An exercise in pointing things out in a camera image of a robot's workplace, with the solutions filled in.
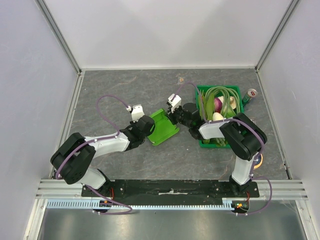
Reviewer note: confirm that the white radish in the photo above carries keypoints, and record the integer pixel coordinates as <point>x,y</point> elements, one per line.
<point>217,118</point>

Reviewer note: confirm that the green paper box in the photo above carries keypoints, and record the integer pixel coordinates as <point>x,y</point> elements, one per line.
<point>164,129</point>

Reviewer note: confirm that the green plastic crate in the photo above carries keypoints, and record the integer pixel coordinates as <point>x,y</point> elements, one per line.
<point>199,102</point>

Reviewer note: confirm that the yellow masking tape roll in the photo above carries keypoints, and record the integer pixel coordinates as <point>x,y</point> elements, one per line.
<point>258,162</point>

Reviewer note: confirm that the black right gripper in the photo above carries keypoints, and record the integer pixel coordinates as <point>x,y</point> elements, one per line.
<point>173,114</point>

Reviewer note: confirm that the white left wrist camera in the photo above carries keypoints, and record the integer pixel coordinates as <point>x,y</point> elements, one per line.
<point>136,112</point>

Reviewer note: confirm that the green red drink can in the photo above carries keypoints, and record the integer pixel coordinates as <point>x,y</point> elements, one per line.
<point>249,95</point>

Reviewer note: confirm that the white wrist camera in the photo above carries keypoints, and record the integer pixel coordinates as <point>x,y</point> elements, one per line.
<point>174,102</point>
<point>136,112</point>

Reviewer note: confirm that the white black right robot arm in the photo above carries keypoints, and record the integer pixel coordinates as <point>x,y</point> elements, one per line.
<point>244,138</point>

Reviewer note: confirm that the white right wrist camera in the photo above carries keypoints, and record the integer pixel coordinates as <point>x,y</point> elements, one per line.
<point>174,102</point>

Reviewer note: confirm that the green long beans bundle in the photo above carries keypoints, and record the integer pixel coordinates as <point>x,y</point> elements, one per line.
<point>229,97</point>

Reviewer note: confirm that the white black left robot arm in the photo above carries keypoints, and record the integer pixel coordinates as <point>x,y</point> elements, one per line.
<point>72,160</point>

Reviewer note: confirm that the purple onion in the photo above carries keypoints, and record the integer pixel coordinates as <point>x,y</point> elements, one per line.
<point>218,104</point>

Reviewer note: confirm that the light blue cable duct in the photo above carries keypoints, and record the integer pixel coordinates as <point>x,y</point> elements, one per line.
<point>99,204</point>

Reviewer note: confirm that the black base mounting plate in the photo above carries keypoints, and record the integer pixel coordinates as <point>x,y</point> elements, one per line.
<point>182,192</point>

